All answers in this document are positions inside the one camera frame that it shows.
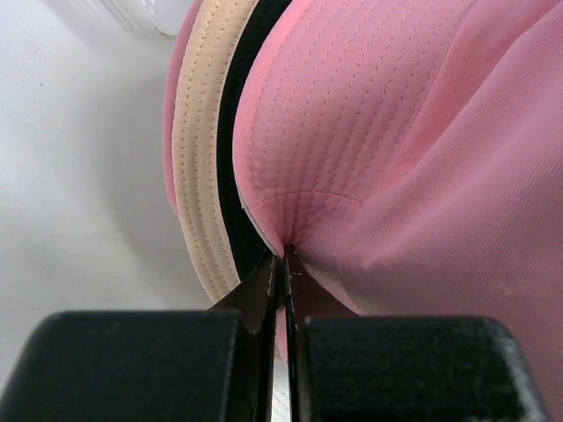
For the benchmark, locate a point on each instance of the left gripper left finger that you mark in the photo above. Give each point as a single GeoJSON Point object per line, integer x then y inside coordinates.
{"type": "Point", "coordinates": [145, 365]}

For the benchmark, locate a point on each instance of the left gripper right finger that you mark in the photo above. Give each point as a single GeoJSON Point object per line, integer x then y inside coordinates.
{"type": "Point", "coordinates": [344, 367]}

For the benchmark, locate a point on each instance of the beige bucket hat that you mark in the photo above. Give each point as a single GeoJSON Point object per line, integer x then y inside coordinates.
{"type": "Point", "coordinates": [209, 52]}

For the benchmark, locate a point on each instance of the pink bucket hat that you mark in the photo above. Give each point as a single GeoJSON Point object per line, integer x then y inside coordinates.
{"type": "Point", "coordinates": [171, 87]}

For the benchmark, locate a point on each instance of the white plastic basket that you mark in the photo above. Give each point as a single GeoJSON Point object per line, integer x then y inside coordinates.
{"type": "Point", "coordinates": [166, 16]}

